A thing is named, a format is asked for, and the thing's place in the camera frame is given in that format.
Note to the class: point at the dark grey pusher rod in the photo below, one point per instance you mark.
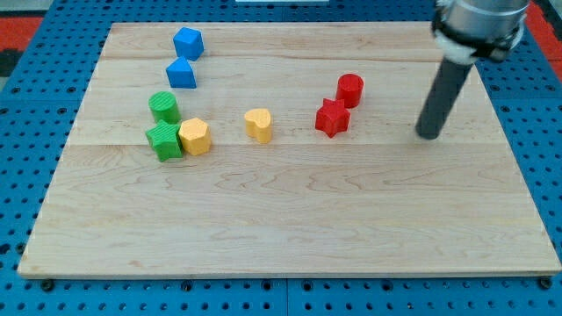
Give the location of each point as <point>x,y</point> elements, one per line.
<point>449,80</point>

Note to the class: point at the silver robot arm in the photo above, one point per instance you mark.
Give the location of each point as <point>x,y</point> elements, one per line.
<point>468,30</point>

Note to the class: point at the light wooden board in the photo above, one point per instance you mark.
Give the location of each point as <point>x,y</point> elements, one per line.
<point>374,201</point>

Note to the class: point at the blue cube block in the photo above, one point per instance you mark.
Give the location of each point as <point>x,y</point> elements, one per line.
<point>189,43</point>

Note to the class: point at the blue triangular prism block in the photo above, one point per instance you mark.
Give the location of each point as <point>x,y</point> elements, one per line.
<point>180,74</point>

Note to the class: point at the red cylinder block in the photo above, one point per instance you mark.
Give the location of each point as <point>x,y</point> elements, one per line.
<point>350,89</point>

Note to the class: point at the red star block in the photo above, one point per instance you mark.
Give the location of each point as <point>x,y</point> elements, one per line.
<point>332,118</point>

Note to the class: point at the green star block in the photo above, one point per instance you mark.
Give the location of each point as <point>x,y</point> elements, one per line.
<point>164,140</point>

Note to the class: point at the yellow heart block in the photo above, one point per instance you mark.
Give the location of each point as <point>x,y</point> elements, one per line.
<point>258,124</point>

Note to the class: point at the yellow pentagon block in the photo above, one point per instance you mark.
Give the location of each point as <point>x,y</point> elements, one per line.
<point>195,136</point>

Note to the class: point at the green cylinder block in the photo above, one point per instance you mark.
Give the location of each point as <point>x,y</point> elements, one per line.
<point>163,106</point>

